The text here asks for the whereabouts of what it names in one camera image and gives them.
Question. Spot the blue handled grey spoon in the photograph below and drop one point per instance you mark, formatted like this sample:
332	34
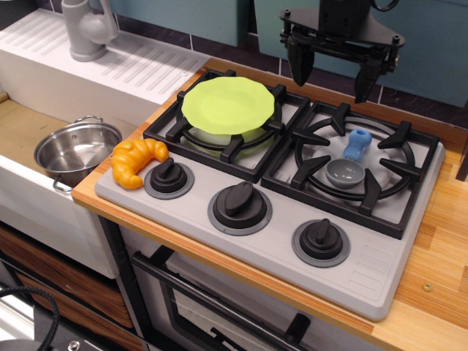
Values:
347	172

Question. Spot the black oven door handle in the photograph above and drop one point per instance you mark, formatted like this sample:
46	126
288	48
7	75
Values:
288	341

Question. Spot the white toy sink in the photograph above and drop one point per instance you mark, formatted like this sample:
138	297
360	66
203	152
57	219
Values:
43	88

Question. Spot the orange plastic croissant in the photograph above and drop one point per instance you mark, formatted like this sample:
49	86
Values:
130	157

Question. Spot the grey toy stove top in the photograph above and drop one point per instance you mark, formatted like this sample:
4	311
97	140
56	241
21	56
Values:
365	282

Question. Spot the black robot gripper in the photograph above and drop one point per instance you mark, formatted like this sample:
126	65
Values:
345	30

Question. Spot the lime green plate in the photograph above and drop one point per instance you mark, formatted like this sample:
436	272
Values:
228	105

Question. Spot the black middle stove knob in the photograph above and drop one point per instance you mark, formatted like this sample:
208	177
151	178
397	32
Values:
240	210

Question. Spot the stainless steel pot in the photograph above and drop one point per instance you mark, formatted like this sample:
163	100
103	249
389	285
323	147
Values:
70	153

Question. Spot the black right burner grate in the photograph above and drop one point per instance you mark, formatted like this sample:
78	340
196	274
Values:
400	164

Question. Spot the black left stove knob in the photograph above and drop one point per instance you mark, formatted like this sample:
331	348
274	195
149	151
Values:
169	180

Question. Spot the black burner grate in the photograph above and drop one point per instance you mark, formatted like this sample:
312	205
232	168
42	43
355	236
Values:
400	164
222	158

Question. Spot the black left burner grate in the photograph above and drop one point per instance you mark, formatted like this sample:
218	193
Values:
222	158

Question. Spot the wooden drawer front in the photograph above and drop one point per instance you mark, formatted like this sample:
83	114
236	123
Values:
88	301

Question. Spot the black stove knob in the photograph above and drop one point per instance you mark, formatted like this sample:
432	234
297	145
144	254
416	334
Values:
169	180
321	243
240	210

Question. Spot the black right stove knob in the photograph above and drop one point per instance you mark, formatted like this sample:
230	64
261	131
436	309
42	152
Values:
321	243

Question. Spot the grey toy faucet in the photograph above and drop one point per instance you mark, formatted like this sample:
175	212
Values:
88	32

